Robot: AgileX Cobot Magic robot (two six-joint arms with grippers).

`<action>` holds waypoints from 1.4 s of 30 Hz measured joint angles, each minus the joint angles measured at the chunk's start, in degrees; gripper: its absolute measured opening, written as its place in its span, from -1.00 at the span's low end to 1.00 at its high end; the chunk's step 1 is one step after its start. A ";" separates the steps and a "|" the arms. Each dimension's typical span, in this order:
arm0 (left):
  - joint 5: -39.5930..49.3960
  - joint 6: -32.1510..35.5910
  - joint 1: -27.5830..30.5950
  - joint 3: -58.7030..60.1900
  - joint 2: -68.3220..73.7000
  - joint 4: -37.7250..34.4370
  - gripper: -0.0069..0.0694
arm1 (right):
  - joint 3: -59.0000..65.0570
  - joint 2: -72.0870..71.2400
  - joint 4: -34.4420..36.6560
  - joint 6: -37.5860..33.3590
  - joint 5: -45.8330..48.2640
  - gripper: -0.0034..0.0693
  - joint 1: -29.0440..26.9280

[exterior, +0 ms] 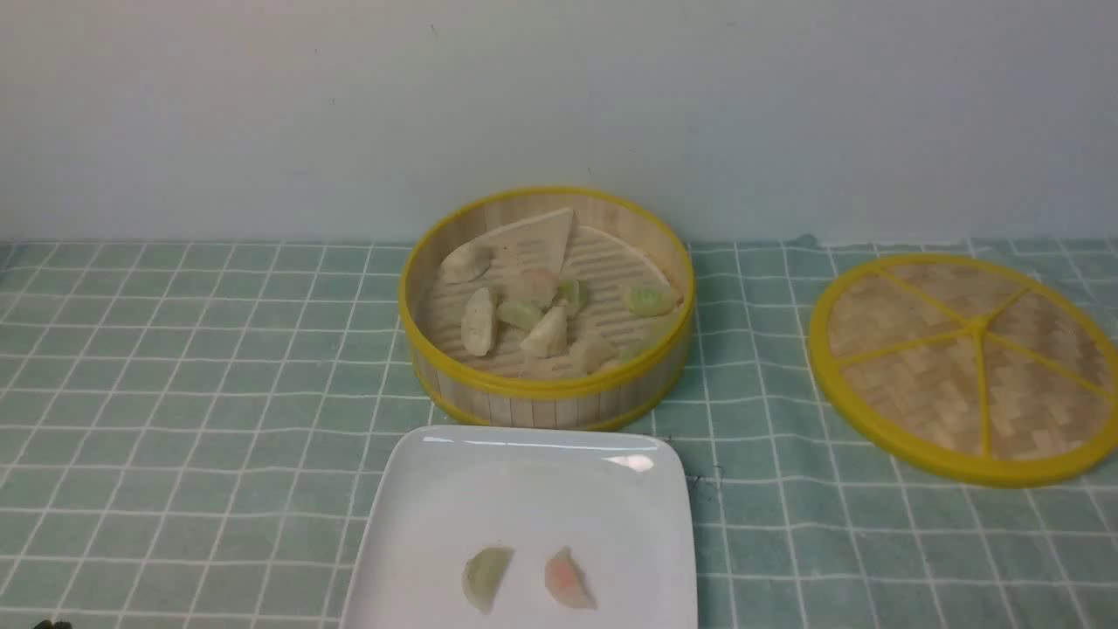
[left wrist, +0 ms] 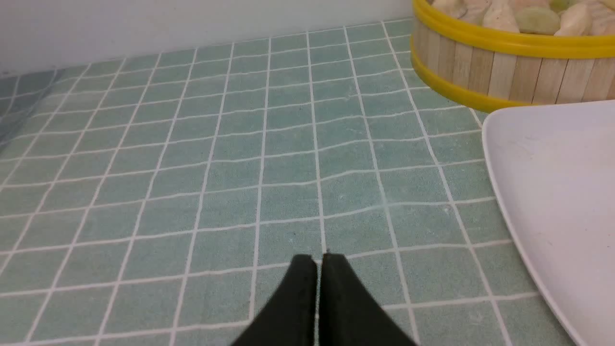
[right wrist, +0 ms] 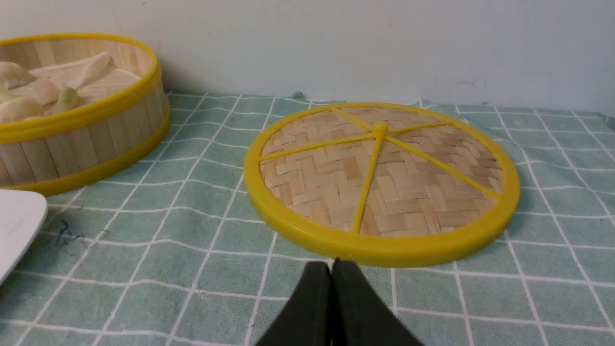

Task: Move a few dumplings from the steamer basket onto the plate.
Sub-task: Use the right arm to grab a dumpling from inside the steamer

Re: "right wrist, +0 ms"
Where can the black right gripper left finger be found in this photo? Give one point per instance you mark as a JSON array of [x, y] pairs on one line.
[[304, 319]]

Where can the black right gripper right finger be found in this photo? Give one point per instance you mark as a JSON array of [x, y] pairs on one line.
[[360, 317]]

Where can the white square plate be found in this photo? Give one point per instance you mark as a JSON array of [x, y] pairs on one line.
[[22, 214]]

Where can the yellow woven bamboo steamer lid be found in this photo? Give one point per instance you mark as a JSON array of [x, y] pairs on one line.
[[381, 184]]

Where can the green checkered tablecloth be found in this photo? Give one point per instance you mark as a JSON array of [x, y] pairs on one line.
[[170, 251]]

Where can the yellow rimmed bamboo steamer basket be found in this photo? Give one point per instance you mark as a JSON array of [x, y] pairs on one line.
[[72, 149]]

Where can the green dumpling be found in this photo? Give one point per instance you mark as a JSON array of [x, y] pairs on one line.
[[68, 100]]

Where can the pink dumpling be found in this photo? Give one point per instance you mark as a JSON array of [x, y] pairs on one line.
[[43, 90]]

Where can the white dumpling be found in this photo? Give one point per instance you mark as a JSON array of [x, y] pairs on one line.
[[19, 109], [13, 75]]

